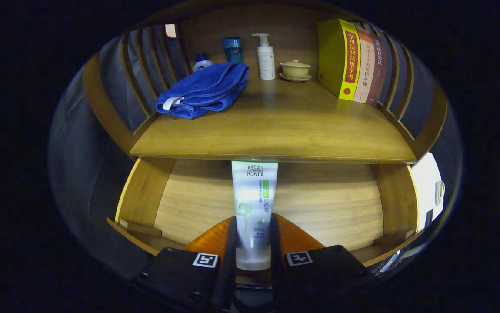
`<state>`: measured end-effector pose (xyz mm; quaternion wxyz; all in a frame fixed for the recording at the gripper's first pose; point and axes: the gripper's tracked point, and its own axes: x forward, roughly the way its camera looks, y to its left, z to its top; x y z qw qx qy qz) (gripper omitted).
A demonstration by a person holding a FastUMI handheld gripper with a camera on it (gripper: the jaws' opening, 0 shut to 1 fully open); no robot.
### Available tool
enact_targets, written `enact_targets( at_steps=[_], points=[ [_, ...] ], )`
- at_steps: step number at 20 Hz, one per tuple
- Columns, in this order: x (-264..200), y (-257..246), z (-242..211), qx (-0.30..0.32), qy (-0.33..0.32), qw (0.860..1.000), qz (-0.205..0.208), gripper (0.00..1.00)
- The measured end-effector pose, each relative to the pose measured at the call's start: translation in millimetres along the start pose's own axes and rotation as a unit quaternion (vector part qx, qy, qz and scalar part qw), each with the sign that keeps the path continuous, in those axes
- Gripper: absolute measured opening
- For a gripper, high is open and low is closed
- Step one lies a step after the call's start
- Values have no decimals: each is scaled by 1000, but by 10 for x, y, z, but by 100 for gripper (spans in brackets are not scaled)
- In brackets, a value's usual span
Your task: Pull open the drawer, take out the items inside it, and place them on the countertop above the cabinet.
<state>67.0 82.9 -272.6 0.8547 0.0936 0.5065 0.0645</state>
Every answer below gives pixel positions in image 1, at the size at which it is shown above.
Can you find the small white blue-capped bottle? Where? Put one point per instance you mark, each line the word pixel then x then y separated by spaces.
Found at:
pixel 202 64

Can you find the cream and orange book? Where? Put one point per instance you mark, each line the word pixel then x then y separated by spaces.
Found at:
pixel 365 69

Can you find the white pump bottle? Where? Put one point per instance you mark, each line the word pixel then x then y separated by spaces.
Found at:
pixel 266 65

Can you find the wooden drawer with black knob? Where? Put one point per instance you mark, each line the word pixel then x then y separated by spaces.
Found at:
pixel 319 204

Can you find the white cleanser tube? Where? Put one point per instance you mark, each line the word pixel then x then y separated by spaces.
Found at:
pixel 254 195

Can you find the white side cabinet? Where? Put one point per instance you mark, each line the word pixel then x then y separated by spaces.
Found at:
pixel 426 187

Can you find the wooden countertop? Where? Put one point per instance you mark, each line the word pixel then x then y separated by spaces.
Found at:
pixel 276 126

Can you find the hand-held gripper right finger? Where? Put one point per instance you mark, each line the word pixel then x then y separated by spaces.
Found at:
pixel 277 261

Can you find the blue folded towel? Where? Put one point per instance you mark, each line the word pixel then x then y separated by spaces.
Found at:
pixel 206 87

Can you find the brown book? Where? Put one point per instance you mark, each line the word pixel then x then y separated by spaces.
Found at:
pixel 378 74

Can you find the beige lidded tea cup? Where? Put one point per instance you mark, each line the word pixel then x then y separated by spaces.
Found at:
pixel 295 69

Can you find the teal cylindrical bottle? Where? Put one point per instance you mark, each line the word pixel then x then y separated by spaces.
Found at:
pixel 233 51

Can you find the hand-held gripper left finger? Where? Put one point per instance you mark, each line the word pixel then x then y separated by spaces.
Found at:
pixel 228 261

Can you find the thick yellow book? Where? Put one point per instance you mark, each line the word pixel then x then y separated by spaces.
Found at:
pixel 332 56

